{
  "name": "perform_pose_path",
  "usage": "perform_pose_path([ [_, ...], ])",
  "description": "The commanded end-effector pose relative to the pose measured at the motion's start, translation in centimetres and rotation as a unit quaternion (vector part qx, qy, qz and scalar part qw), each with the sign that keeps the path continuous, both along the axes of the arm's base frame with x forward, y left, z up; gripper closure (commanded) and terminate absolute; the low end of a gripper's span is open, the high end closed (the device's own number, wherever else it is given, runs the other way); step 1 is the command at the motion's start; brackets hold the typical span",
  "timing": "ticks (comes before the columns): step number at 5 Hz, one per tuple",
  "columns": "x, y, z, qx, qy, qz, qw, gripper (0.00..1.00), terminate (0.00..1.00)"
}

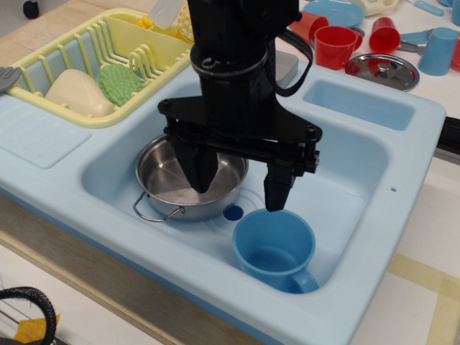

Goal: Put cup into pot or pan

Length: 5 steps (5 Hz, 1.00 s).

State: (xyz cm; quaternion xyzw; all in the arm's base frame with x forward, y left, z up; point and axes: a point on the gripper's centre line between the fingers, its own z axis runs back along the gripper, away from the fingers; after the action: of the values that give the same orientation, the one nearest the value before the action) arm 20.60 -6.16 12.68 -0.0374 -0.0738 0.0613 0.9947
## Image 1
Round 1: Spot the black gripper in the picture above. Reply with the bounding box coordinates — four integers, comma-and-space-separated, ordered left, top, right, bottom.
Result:
158, 51, 322, 212

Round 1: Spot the blue plastic cup with handle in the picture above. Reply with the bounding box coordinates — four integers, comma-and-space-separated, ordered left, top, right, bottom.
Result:
233, 209, 319, 294

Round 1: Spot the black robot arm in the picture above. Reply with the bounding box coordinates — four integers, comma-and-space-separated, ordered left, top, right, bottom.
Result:
158, 1, 322, 211

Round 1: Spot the stainless steel pot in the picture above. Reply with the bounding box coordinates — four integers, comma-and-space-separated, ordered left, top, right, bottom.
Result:
133, 135, 249, 222

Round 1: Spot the red cup front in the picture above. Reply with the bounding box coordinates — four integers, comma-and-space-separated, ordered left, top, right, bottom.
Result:
314, 26, 362, 70

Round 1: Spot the red cup lying left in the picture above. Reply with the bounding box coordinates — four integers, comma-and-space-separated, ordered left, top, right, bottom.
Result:
289, 11, 329, 43

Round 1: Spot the red cup lying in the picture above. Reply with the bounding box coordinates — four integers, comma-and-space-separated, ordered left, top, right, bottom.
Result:
369, 17, 401, 54
289, 11, 329, 43

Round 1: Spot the yellow cup in rack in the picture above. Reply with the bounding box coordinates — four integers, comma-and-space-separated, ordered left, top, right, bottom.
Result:
135, 15, 154, 29

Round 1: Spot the steel pot lid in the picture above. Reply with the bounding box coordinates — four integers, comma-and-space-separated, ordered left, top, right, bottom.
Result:
345, 54, 420, 91

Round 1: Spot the red cup lying right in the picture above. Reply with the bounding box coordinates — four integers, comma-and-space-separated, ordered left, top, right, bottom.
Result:
369, 17, 401, 54

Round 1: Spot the blue upside-down cup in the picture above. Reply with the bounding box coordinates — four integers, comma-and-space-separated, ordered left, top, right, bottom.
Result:
418, 27, 459, 76

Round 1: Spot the grey toy faucet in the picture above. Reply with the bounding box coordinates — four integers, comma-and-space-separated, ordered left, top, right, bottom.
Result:
275, 50, 299, 88

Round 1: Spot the light blue toy sink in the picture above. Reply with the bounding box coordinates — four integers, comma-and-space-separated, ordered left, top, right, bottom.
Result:
1, 66, 446, 344

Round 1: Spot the green plastic scrubber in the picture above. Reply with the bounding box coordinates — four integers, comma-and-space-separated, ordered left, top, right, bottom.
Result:
98, 64, 144, 107

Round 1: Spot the yellow round brush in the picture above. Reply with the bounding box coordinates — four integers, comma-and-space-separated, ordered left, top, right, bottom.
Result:
178, 5, 195, 43

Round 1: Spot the yellow dish rack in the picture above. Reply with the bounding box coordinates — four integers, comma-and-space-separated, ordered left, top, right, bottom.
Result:
7, 9, 193, 129

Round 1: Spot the white spatula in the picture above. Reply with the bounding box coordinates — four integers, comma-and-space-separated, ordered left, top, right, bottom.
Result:
147, 0, 183, 29

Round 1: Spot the cream plastic dish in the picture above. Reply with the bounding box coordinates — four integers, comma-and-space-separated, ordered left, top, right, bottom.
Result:
45, 69, 115, 118

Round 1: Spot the blue plate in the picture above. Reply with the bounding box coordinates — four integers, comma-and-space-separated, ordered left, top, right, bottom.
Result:
303, 0, 365, 28

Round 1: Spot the cream plastic tray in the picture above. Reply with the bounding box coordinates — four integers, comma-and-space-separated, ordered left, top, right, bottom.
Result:
354, 0, 399, 17

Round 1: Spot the black bar at right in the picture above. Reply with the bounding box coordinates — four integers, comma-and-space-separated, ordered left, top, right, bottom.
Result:
437, 116, 460, 155

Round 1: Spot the blue plastic knife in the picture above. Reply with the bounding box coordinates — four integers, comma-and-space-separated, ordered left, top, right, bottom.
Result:
400, 29, 433, 45

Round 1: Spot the black caster wheel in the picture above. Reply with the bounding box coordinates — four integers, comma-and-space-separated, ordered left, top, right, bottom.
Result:
22, 0, 40, 19

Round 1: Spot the yellow tape piece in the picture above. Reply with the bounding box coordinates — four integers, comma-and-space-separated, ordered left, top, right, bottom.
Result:
13, 318, 47, 344

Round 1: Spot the black corrugated cable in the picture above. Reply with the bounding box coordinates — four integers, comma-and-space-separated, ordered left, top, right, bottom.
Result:
0, 286, 58, 342

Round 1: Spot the grey utensil handle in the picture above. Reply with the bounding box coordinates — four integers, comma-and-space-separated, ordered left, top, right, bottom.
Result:
0, 66, 22, 93

